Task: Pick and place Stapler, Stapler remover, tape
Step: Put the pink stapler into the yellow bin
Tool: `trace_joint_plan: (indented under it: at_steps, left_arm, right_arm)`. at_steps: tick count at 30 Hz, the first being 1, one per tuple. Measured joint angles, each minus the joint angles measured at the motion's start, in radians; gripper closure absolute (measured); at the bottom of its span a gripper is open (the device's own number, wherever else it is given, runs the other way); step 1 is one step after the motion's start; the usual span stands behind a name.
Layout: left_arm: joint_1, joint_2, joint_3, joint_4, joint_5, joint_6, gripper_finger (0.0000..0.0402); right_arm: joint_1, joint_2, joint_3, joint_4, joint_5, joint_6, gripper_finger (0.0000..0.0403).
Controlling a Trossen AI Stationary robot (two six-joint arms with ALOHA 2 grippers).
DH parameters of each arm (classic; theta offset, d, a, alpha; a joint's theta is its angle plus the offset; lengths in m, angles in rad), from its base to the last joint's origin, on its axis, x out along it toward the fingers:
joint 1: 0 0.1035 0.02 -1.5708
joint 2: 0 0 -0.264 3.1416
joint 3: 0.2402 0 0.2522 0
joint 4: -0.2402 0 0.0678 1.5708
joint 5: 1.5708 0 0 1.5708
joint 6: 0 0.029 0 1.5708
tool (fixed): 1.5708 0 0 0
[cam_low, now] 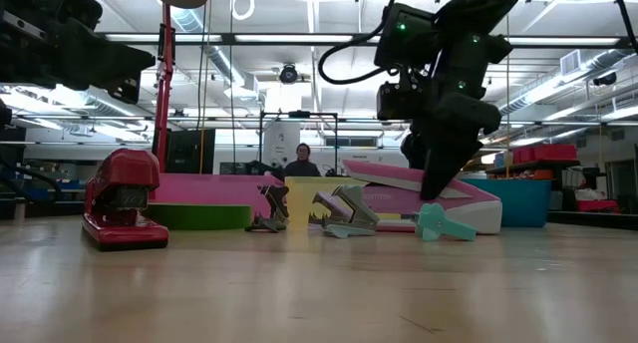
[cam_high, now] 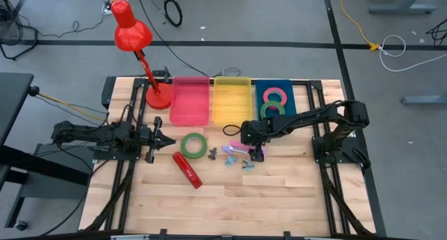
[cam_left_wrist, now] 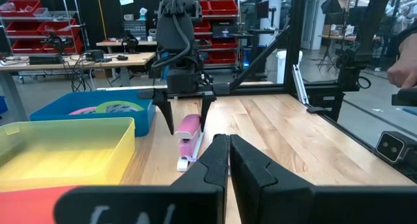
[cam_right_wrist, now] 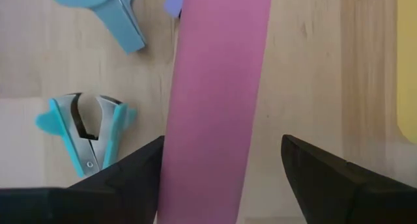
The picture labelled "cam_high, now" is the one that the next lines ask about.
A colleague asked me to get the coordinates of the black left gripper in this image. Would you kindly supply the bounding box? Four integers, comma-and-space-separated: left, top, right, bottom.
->
138, 116, 177, 164

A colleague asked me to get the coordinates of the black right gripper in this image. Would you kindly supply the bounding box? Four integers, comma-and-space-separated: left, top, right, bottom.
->
241, 119, 272, 163

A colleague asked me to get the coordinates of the pink stapler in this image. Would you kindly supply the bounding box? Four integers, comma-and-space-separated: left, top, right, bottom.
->
228, 139, 269, 157

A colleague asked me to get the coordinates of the red stapler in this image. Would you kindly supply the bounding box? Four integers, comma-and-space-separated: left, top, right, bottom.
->
172, 151, 203, 190

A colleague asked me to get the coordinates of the red tape roll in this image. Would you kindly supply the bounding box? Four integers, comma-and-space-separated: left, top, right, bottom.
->
262, 87, 288, 107

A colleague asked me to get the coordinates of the pink translucent plastic bin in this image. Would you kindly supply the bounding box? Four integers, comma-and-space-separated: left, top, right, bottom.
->
169, 75, 211, 127

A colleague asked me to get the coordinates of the yellow translucent plastic bin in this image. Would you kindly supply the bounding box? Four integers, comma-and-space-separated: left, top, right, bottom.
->
212, 75, 253, 128

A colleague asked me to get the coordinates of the black power adapter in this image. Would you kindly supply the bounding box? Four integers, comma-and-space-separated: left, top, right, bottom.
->
152, 67, 173, 84

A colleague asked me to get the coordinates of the blue plastic bin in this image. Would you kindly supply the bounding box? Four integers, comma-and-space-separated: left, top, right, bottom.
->
255, 79, 299, 130

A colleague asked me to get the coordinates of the red desk lamp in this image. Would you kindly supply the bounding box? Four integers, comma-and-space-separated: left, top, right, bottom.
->
110, 0, 173, 110

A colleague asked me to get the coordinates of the white power strip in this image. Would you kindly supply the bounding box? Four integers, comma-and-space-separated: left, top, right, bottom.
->
101, 0, 140, 16

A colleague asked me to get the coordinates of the black desk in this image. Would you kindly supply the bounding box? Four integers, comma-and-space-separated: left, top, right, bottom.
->
0, 72, 91, 232

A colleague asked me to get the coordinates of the grey desk leg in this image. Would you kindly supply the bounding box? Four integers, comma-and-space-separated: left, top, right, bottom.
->
369, 0, 437, 15
400, 94, 447, 105

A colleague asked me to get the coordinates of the black floor fan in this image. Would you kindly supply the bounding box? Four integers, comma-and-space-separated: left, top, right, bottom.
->
0, 0, 39, 61

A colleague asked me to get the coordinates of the black metal table frame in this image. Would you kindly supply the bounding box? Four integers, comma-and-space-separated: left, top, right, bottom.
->
101, 75, 376, 240

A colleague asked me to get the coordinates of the long black cable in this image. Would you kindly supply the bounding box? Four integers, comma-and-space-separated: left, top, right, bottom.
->
134, 0, 210, 77

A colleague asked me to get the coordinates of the coiled black cable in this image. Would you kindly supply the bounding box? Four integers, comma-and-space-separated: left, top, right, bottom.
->
163, 0, 184, 28

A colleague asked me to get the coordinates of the tan cable with black knob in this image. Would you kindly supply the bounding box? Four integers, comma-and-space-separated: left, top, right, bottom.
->
28, 85, 108, 122

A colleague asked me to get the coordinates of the yellow extension cable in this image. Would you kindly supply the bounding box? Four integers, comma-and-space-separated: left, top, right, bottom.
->
340, 0, 381, 52

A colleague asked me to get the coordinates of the white cable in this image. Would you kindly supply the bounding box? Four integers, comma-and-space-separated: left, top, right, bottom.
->
378, 34, 447, 73

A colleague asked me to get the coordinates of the black cable bundle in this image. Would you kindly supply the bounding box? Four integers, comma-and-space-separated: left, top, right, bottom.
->
425, 18, 447, 45

